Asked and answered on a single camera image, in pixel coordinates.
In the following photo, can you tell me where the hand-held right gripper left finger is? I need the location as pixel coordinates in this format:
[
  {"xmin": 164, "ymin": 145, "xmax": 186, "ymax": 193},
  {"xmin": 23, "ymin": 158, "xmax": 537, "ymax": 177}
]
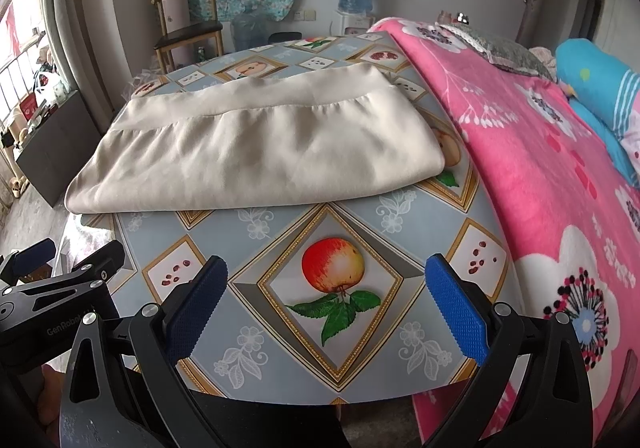
[{"xmin": 60, "ymin": 255, "xmax": 229, "ymax": 448}]

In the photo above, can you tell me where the white water dispenser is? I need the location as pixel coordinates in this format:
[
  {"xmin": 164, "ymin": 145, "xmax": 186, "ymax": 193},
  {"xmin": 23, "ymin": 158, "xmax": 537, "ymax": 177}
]
[{"xmin": 332, "ymin": 10, "xmax": 376, "ymax": 36}]

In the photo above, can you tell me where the grey lace-trimmed cushion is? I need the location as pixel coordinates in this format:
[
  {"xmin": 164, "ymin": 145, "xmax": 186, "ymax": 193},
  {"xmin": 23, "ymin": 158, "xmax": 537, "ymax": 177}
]
[{"xmin": 440, "ymin": 20, "xmax": 557, "ymax": 81}]

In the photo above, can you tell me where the fruit-print tablecloth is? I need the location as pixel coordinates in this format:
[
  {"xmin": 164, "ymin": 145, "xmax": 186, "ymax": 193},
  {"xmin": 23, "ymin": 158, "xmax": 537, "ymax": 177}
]
[{"xmin": 60, "ymin": 33, "xmax": 521, "ymax": 406}]

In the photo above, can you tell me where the white printed plastic bag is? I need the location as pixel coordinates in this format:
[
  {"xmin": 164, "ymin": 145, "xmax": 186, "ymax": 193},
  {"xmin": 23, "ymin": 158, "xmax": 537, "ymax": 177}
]
[{"xmin": 32, "ymin": 70, "xmax": 66, "ymax": 99}]

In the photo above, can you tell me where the blue pillow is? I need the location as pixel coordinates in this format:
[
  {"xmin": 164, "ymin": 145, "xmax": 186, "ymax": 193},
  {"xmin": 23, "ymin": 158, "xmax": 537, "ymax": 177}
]
[{"xmin": 555, "ymin": 38, "xmax": 640, "ymax": 189}]

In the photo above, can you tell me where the beige jacket with black trim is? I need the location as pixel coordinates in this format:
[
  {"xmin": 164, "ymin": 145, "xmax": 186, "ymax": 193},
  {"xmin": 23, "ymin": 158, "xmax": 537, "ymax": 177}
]
[{"xmin": 66, "ymin": 65, "xmax": 447, "ymax": 215}]

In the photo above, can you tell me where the black cabinet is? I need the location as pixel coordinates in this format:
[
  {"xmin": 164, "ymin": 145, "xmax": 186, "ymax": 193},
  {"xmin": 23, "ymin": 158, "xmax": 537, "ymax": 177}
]
[{"xmin": 15, "ymin": 88, "xmax": 121, "ymax": 206}]

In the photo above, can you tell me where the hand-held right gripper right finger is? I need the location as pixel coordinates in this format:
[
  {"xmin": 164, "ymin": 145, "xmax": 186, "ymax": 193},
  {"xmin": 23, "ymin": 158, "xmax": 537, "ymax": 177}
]
[{"xmin": 425, "ymin": 253, "xmax": 593, "ymax": 448}]

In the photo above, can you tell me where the white carton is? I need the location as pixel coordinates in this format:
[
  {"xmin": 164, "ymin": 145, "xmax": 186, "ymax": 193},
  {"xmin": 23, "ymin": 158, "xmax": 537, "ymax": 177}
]
[{"xmin": 155, "ymin": 0, "xmax": 191, "ymax": 36}]

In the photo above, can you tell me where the pink flowered blanket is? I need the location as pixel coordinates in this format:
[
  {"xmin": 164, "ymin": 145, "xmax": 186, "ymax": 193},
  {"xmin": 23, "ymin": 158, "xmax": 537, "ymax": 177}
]
[{"xmin": 367, "ymin": 17, "xmax": 640, "ymax": 448}]

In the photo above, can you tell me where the grey curtain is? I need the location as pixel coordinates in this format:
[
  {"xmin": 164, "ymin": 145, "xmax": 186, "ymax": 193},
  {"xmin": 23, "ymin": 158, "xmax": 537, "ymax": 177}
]
[{"xmin": 50, "ymin": 0, "xmax": 136, "ymax": 109}]

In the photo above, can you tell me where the empty clear water jug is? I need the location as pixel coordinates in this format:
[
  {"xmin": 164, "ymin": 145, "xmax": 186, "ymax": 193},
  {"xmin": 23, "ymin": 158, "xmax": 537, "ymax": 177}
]
[{"xmin": 231, "ymin": 8, "xmax": 271, "ymax": 51}]

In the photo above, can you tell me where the wooden chair with dark seat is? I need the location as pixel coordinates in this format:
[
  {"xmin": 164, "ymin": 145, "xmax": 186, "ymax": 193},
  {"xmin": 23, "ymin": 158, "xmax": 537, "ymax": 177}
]
[{"xmin": 151, "ymin": 0, "xmax": 224, "ymax": 71}]

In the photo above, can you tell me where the pink hanging cloth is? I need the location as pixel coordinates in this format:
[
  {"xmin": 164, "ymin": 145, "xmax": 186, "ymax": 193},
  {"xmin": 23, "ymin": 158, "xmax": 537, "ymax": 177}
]
[{"xmin": 5, "ymin": 3, "xmax": 26, "ymax": 54}]

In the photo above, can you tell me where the metal window railing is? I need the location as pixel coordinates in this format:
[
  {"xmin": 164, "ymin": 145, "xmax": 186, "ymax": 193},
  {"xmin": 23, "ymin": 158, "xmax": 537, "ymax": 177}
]
[{"xmin": 0, "ymin": 48, "xmax": 51, "ymax": 139}]

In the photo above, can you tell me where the person's left hand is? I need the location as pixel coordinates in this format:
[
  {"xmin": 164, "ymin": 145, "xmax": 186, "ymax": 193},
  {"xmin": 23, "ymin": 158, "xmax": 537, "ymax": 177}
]
[{"xmin": 35, "ymin": 363, "xmax": 64, "ymax": 434}]

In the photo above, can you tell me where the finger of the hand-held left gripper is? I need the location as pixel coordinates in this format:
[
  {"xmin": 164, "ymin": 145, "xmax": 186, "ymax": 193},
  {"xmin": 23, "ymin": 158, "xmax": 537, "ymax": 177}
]
[
  {"xmin": 0, "ymin": 238, "xmax": 57, "ymax": 284},
  {"xmin": 65, "ymin": 240, "xmax": 127, "ymax": 289}
]

